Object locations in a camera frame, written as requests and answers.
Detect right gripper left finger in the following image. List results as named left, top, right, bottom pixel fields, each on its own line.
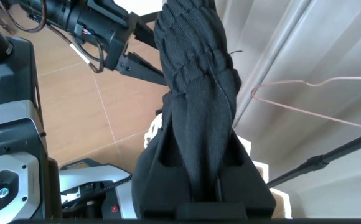
left=139, top=123, right=197, bottom=219

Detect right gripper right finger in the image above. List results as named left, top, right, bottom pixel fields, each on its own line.
left=218, top=131, right=277, bottom=219

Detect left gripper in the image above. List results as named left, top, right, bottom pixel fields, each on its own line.
left=65, top=2, right=168, bottom=86

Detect black garment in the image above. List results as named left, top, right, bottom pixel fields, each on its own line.
left=131, top=0, right=243, bottom=218

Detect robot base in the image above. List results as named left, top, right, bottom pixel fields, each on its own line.
left=0, top=6, right=138, bottom=220

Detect black clothes rack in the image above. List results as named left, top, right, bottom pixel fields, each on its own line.
left=266, top=127, right=361, bottom=189

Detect pink clothes hanger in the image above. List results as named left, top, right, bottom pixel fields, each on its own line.
left=250, top=76, right=361, bottom=130

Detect beige curtain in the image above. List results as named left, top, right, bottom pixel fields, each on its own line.
left=214, top=0, right=361, bottom=218

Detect black cable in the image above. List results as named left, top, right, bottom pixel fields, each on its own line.
left=62, top=174, right=133, bottom=206

